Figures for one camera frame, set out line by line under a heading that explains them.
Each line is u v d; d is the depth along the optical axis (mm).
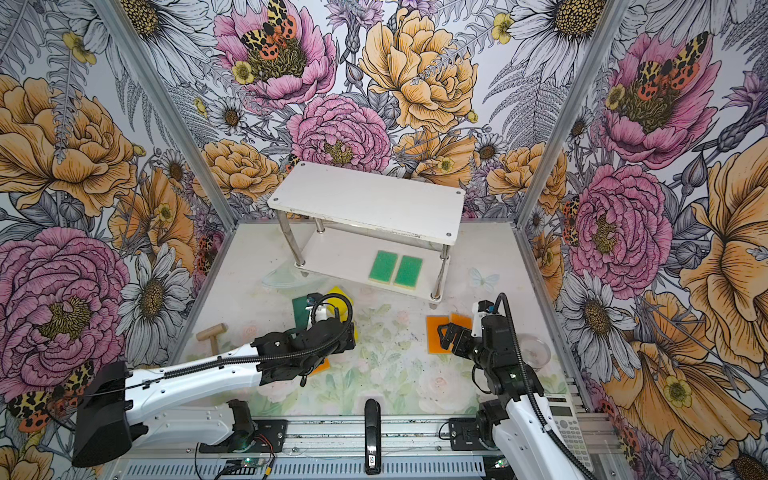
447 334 726
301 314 932
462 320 940
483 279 1052
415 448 738
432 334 929
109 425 386
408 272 967
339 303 647
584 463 441
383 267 990
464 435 737
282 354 549
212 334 908
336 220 750
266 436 735
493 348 608
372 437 710
